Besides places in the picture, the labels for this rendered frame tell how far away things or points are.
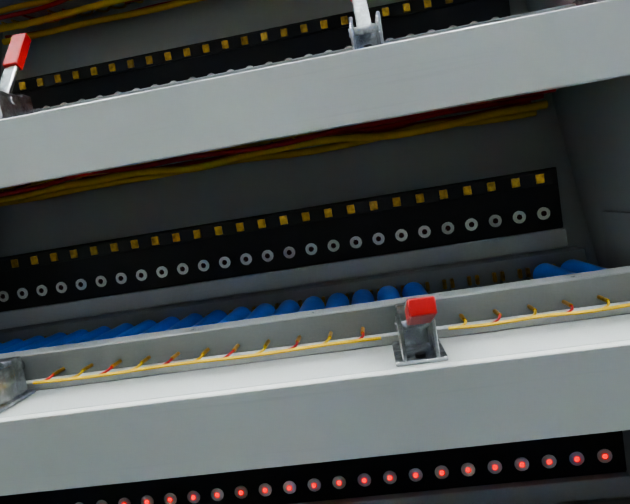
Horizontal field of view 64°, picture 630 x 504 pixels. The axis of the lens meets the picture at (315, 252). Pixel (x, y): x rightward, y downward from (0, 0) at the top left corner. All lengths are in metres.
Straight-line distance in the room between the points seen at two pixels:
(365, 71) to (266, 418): 0.22
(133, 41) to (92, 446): 0.48
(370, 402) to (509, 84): 0.21
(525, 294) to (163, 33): 0.50
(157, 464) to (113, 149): 0.20
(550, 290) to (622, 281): 0.04
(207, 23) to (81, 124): 0.30
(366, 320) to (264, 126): 0.14
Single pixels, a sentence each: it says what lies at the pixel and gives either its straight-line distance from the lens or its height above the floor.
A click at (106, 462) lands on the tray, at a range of 0.33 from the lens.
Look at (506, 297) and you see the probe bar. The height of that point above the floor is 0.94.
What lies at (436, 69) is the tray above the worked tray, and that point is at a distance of 0.34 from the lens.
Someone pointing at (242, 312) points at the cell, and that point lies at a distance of 0.41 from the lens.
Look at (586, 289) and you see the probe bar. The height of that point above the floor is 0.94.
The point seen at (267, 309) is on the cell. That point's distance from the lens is 0.41.
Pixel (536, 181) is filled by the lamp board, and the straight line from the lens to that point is 0.48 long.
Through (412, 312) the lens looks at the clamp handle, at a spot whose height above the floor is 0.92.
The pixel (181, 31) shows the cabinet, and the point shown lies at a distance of 0.66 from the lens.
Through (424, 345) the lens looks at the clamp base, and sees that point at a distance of 0.31.
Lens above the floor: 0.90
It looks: 15 degrees up
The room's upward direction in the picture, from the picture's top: 7 degrees counter-clockwise
